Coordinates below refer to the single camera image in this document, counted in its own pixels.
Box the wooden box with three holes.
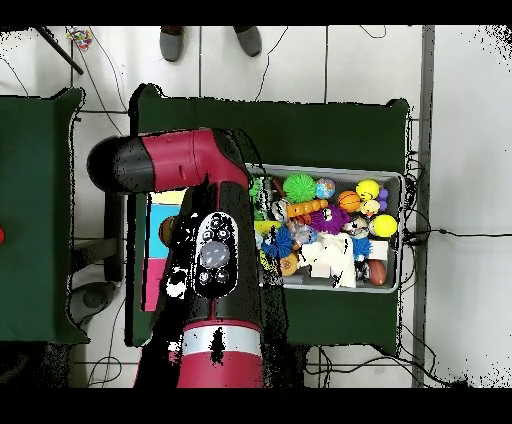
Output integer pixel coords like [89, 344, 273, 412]
[143, 189, 189, 314]

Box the blue spiky ball with eyes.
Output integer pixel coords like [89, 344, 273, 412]
[266, 226, 297, 259]

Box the green spiky ball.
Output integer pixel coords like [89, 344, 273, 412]
[282, 171, 318, 205]

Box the orange plastic toy block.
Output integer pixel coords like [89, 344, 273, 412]
[286, 199, 330, 221]

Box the purple furry monster toy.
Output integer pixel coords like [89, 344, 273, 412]
[310, 204, 352, 236]

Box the cream knitted cloth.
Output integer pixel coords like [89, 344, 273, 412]
[299, 234, 357, 289]

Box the orange toy basketball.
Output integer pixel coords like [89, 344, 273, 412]
[336, 189, 363, 214]

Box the dark green table cloth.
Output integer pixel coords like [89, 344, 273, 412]
[127, 83, 413, 353]
[0, 87, 85, 345]

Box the yellow ball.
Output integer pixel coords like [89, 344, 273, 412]
[370, 213, 399, 239]
[356, 179, 381, 201]

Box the grey round stand base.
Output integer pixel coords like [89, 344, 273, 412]
[67, 279, 121, 325]

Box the small colourful floor toy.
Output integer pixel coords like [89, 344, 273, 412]
[65, 27, 93, 51]

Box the thin black rod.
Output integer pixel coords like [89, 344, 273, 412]
[31, 26, 85, 75]

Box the wire mesh bin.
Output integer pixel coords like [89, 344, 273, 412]
[247, 163, 405, 296]

